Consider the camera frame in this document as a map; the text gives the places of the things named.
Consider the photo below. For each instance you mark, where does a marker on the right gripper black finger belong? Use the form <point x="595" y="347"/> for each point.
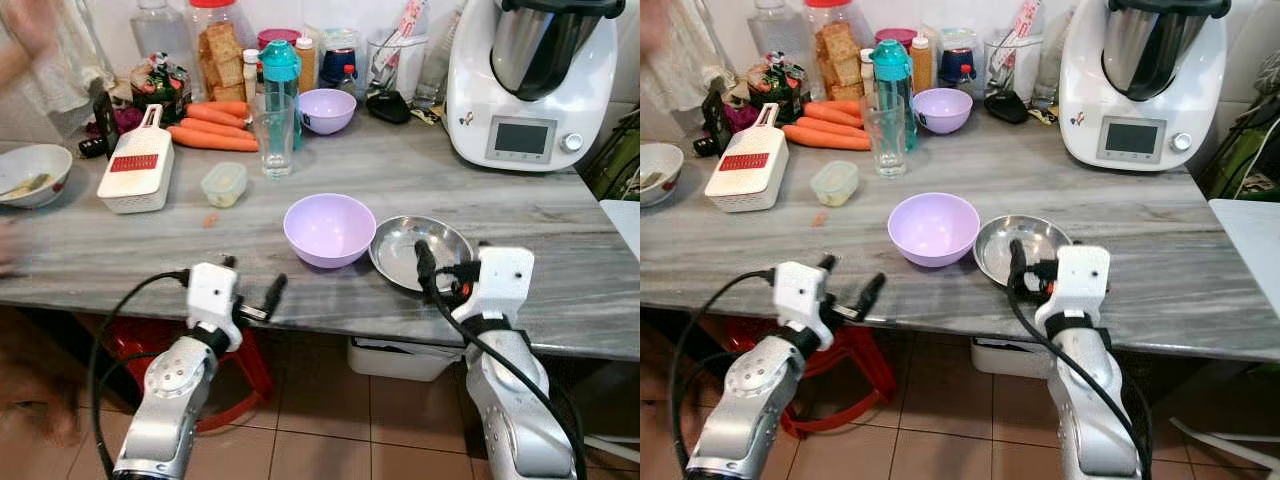
<point x="1020" y="266"/>
<point x="427" y="268"/>

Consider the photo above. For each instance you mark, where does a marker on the round stainless steel plate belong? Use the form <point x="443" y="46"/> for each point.
<point x="1000" y="250"/>
<point x="400" y="250"/>

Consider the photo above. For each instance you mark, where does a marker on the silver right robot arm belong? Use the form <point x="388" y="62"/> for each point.
<point x="1090" y="420"/>
<point x="520" y="420"/>

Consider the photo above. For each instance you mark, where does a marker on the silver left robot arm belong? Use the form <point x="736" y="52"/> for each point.
<point x="170" y="410"/>
<point x="745" y="410"/>

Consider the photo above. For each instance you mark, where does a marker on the red plastic stool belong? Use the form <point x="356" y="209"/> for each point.
<point x="860" y="370"/>
<point x="250" y="375"/>

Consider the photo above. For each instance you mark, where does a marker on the small clear plastic container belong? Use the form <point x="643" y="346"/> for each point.
<point x="224" y="185"/>
<point x="834" y="184"/>

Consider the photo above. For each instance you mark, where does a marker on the large purple plastic bowl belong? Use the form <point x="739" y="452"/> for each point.
<point x="934" y="228"/>
<point x="330" y="228"/>

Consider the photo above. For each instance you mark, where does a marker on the white plastic bin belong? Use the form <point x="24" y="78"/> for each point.
<point x="400" y="358"/>
<point x="1005" y="356"/>

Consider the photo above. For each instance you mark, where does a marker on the white box grater red blade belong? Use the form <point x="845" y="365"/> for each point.
<point x="135" y="180"/>
<point x="742" y="180"/>

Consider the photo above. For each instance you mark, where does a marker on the orange carrot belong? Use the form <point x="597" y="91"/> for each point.
<point x="230" y="107"/>
<point x="830" y="127"/>
<point x="825" y="138"/>
<point x="210" y="139"/>
<point x="215" y="115"/>
<point x="845" y="106"/>
<point x="215" y="128"/>
<point x="830" y="114"/>

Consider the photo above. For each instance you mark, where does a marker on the clear drinking glass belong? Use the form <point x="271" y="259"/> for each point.
<point x="884" y="140"/>
<point x="274" y="140"/>

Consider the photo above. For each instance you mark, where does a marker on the small yellow patterned packet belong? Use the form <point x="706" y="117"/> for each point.
<point x="428" y="115"/>
<point x="1043" y="115"/>

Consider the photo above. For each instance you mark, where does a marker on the black rounded object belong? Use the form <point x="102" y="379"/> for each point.
<point x="388" y="107"/>
<point x="1006" y="107"/>

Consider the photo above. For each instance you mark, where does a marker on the white side table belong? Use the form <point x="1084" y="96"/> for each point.
<point x="625" y="225"/>

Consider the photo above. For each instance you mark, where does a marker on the small purple plastic bowl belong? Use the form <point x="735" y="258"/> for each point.
<point x="327" y="110"/>
<point x="941" y="110"/>

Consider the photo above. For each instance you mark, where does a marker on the black flat device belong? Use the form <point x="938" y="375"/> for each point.
<point x="716" y="120"/>
<point x="105" y="120"/>

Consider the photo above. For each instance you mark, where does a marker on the green printed snack bag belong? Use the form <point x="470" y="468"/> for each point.
<point x="160" y="85"/>
<point x="775" y="85"/>

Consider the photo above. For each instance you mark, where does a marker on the white kitchen cooking machine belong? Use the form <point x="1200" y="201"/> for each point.
<point x="1090" y="90"/>
<point x="480" y="90"/>

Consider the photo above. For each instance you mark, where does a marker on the small white capped bottle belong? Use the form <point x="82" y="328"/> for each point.
<point x="250" y="75"/>

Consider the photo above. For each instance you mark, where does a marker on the white ceramic bowl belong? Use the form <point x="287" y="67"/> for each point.
<point x="35" y="170"/>
<point x="660" y="170"/>

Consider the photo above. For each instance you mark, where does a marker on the teal water bottle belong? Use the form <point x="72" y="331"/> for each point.
<point x="891" y="65"/>
<point x="280" y="65"/>

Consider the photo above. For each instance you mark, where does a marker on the glass jar with utensils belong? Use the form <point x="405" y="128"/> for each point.
<point x="395" y="55"/>
<point x="1010" y="55"/>

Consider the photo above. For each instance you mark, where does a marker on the orange spice bottle white cap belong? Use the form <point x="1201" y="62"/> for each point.
<point x="306" y="65"/>
<point x="921" y="65"/>

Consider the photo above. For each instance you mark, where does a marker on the red lid jar of crackers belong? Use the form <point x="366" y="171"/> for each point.
<point x="836" y="50"/>
<point x="222" y="50"/>

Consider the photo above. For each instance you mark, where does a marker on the glass jar with blue contents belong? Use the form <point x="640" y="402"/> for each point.
<point x="957" y="60"/>
<point x="340" y="62"/>

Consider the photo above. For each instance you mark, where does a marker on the dark red lid jar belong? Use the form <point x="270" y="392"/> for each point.
<point x="275" y="35"/>
<point x="895" y="35"/>

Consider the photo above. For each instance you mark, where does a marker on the clear plastic bottle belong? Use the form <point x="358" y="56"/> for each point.
<point x="160" y="30"/>
<point x="775" y="30"/>

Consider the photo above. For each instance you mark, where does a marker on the white hanging cloth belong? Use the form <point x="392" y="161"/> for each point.
<point x="70" y="60"/>
<point x="685" y="65"/>

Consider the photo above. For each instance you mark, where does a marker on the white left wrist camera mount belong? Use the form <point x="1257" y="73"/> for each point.
<point x="212" y="295"/>
<point x="800" y="295"/>

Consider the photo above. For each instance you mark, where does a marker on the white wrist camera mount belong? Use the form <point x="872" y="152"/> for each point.
<point x="1082" y="278"/>
<point x="800" y="295"/>
<point x="212" y="295"/>
<point x="503" y="278"/>

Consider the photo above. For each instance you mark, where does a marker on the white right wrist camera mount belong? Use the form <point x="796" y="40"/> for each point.
<point x="1082" y="278"/>
<point x="503" y="278"/>

